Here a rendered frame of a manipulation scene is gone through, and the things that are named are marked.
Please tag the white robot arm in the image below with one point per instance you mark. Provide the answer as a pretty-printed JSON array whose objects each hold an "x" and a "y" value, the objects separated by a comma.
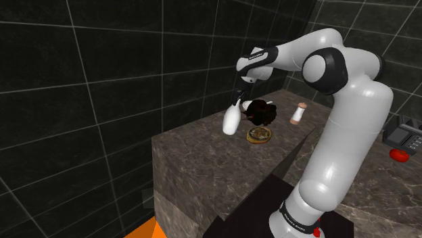
[{"x": 349, "y": 131}]

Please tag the dark robot stand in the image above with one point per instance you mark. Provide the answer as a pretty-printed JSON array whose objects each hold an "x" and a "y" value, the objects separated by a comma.
[{"x": 254, "y": 211}]

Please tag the round plate with food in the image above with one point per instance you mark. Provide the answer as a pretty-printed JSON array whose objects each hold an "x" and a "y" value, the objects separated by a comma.
[{"x": 259, "y": 135}]

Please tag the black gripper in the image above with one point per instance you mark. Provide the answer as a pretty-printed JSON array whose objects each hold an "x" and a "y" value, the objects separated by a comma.
[{"x": 239, "y": 90}]

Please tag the red tomato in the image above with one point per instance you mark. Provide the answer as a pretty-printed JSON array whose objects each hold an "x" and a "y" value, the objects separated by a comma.
[{"x": 399, "y": 156}]

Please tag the white and tan pepper mill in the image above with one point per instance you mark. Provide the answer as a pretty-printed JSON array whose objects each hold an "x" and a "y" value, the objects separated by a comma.
[{"x": 298, "y": 114}]

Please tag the dark plant in white pot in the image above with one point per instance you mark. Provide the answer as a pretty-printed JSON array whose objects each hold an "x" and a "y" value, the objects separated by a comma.
[{"x": 262, "y": 113}]

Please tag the white bottle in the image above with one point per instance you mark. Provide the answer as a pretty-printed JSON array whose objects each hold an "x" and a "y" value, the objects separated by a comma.
[{"x": 230, "y": 122}]

